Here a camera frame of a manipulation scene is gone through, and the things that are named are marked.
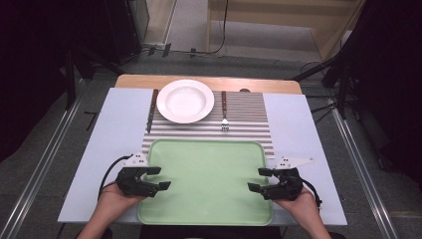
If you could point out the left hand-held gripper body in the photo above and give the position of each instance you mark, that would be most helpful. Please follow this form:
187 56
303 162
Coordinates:
134 184

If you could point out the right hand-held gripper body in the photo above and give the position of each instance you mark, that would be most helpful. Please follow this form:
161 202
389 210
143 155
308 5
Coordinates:
285 186

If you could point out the pale green tray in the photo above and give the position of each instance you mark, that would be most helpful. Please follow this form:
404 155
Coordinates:
205 186

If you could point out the white deep plate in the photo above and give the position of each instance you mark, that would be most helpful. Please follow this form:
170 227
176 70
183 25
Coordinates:
185 101

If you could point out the person's left hand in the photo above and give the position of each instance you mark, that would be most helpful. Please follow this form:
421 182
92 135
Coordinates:
116 200

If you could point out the person's right hand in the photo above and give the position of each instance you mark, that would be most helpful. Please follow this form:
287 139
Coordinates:
302 207

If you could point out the pale blue board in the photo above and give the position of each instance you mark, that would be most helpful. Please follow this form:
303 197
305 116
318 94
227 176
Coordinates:
116 132

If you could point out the person's dark clothing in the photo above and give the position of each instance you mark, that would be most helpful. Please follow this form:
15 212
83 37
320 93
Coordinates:
212 233

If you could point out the striped placemat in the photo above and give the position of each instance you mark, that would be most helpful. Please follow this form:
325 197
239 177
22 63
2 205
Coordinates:
245 109

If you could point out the small dark knob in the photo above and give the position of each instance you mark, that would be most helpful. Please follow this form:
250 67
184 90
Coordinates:
245 90

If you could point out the wooden table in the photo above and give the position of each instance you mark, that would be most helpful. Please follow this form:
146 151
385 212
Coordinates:
265 85

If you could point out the black metal stand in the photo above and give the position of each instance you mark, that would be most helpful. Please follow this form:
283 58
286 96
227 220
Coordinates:
341 86
70 79

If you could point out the black cabinet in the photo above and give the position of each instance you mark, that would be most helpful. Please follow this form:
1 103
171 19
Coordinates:
126 26

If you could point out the light wooden shelf unit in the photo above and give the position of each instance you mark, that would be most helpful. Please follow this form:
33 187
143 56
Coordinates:
298 13

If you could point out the metal floor rail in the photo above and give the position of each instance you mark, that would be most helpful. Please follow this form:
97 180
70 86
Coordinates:
36 172
361 172

